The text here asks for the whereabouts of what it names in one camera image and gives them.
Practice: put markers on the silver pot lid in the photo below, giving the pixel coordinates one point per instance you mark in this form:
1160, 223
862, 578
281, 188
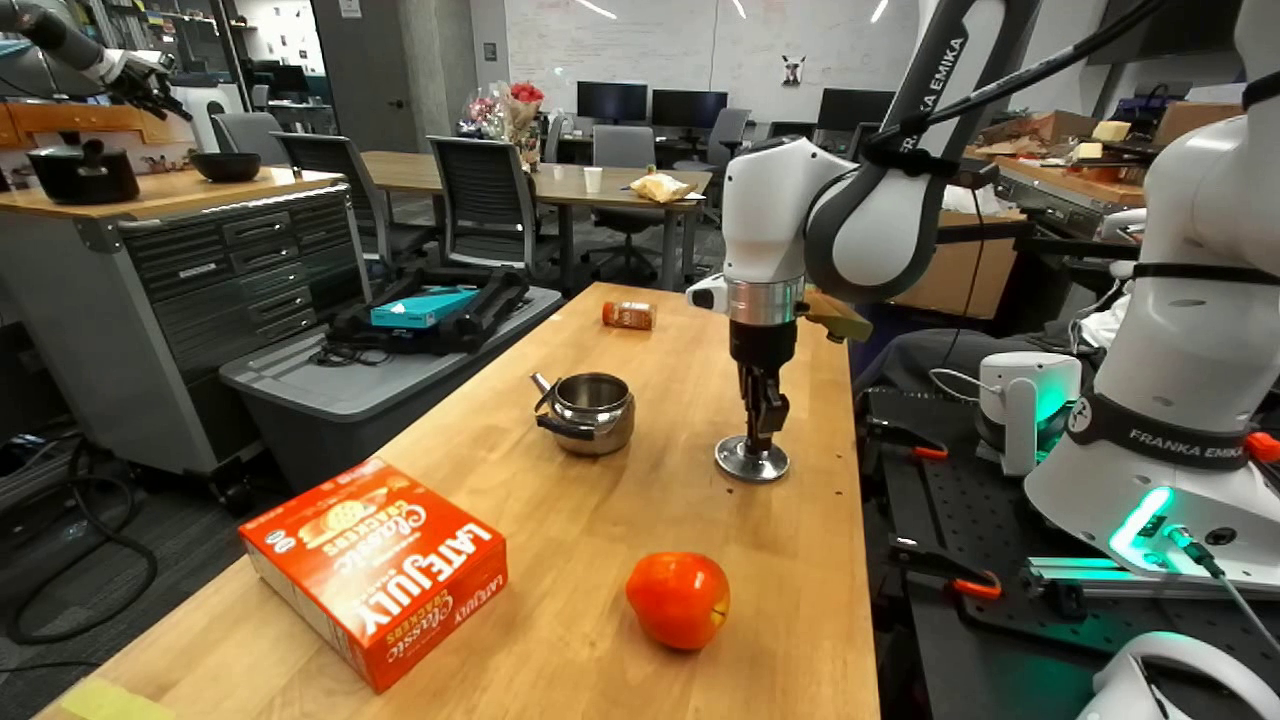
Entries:
750, 462

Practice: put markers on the teal bag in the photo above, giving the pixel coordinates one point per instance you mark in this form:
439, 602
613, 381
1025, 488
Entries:
420, 310

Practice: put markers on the orange spice bottle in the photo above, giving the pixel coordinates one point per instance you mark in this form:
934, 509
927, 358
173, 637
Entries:
625, 314

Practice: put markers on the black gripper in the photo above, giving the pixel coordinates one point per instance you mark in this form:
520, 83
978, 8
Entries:
763, 348

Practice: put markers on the black pot on cabinet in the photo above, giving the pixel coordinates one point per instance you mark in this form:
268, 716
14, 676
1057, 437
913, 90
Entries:
87, 175

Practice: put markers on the orange cracker box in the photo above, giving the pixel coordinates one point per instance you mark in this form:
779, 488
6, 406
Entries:
378, 564

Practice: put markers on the grey drawer cabinet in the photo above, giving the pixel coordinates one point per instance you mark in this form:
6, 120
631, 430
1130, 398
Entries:
139, 304

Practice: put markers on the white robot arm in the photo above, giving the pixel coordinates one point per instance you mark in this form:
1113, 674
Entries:
859, 225

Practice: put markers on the orange-handled clamp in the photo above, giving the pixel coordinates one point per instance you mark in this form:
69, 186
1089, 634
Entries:
956, 575

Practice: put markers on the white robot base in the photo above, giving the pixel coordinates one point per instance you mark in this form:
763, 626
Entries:
1154, 454

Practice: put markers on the black bowl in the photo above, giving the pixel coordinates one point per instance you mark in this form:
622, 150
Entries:
226, 166

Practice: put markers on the grey office chair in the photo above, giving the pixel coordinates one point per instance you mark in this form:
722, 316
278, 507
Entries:
488, 212

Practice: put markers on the orange tomato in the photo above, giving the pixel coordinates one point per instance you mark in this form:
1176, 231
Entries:
676, 597

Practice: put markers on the silver metal pot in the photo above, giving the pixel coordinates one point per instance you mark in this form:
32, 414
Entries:
590, 414

